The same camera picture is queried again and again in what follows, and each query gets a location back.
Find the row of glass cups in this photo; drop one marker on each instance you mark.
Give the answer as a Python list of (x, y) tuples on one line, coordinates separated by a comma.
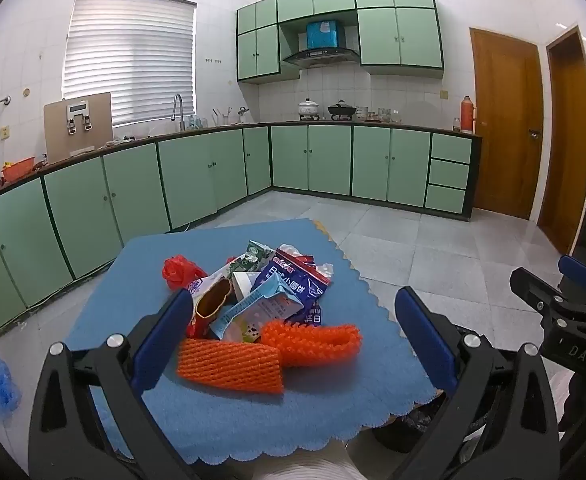
[(380, 116)]

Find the blue scalloped table mat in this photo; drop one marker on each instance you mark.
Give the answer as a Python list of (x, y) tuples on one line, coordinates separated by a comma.
[(353, 390)]

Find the chrome kitchen faucet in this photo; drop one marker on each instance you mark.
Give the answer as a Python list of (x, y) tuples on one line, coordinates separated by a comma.
[(179, 105)]

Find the black wok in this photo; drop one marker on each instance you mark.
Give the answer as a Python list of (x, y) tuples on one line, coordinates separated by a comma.
[(341, 110)]

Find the curled orange foam net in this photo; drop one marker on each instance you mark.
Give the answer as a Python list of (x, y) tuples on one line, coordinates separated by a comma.
[(313, 342)]

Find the black range hood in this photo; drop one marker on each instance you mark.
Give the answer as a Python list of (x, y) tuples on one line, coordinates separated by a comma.
[(320, 56)]

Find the white packet with red print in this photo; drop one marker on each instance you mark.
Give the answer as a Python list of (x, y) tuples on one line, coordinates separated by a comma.
[(208, 281)]

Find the green white milk carton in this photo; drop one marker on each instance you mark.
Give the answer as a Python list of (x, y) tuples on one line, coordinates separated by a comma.
[(253, 257)]

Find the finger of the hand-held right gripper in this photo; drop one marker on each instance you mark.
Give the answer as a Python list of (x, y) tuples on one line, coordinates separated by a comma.
[(528, 282), (578, 270)]

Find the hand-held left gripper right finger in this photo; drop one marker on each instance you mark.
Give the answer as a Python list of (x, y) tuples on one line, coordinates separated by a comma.
[(423, 340)]

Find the red thermos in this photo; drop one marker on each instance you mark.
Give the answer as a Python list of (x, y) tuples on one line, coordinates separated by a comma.
[(467, 116)]

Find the orange plastic basket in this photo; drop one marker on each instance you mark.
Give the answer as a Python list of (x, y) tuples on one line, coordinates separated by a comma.
[(18, 170)]

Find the utensil holder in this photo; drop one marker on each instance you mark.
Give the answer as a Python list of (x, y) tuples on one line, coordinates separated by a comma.
[(223, 119)]

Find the white window blind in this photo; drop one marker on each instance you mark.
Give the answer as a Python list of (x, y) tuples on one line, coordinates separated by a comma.
[(128, 60)]

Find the green base cabinets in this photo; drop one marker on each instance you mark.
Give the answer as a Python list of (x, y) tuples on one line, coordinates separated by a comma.
[(133, 190)]

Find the red gold wrapper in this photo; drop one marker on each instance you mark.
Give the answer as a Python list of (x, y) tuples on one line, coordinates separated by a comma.
[(212, 300)]

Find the light blue drink carton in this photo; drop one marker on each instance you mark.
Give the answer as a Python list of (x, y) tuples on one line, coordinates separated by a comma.
[(263, 305)]

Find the red plastic bag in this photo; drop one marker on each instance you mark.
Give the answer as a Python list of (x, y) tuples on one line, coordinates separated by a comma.
[(180, 271)]

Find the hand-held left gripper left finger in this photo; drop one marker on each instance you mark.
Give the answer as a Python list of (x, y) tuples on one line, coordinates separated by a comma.
[(165, 340)]

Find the small white box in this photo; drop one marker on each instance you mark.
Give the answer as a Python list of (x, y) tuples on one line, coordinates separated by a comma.
[(242, 285)]

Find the brown cardboard board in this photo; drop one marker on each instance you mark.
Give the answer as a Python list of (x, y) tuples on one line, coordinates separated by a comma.
[(100, 125)]

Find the blue white snack packet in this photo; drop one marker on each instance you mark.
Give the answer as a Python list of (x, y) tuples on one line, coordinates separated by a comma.
[(298, 280)]

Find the white cooking pot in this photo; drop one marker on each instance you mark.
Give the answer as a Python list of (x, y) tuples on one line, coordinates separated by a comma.
[(309, 109)]

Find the green wall cabinets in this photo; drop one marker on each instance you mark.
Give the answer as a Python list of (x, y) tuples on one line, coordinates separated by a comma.
[(398, 35)]

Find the person's white clothing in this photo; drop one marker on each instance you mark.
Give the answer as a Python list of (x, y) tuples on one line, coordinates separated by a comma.
[(308, 465)]

